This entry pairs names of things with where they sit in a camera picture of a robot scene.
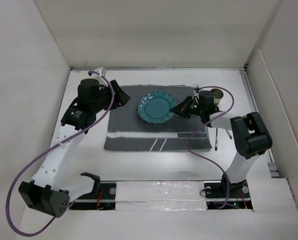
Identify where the metal cup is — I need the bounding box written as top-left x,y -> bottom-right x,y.
210,88 -> 224,106

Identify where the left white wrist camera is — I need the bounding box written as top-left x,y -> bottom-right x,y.
91,67 -> 106,81

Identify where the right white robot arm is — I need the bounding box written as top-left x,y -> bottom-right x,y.
170,90 -> 273,197

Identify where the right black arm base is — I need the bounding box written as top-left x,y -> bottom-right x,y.
199,176 -> 253,210

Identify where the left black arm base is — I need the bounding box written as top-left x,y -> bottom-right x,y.
69,172 -> 117,211

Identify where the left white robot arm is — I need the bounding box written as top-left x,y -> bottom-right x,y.
18,78 -> 130,218

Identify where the teal scalloped plate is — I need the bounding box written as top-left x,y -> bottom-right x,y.
137,91 -> 177,124

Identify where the silver fork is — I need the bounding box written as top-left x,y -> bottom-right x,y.
214,128 -> 219,151

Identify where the silver knife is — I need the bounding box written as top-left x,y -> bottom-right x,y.
226,130 -> 233,140

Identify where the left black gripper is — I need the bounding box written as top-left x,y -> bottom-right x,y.
92,80 -> 129,113

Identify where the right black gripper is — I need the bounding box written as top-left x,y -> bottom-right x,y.
169,94 -> 204,119

